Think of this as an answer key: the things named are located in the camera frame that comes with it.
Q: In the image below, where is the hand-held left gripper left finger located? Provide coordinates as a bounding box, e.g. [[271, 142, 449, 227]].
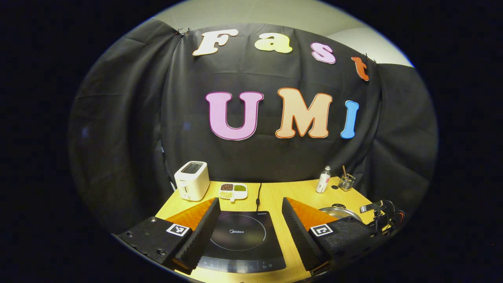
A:
[[117, 198, 221, 276]]

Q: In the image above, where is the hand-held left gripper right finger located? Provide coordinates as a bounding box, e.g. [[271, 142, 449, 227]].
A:
[[281, 198, 387, 276]]

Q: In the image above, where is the black induction cooktop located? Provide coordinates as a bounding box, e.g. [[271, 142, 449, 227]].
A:
[[196, 211, 286, 274]]

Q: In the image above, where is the steel pot with yellow beans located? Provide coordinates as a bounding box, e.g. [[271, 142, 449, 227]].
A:
[[318, 204, 363, 223]]

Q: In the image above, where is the white toaster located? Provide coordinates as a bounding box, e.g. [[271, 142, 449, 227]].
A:
[[174, 161, 210, 202]]

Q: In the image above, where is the white divided bean dish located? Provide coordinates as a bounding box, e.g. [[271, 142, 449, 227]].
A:
[[218, 183, 248, 203]]

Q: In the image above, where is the clear glass beaker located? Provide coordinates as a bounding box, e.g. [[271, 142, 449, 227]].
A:
[[338, 174, 356, 192]]

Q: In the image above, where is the clear bottle with white label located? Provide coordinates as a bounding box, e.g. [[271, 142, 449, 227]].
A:
[[316, 166, 331, 194]]

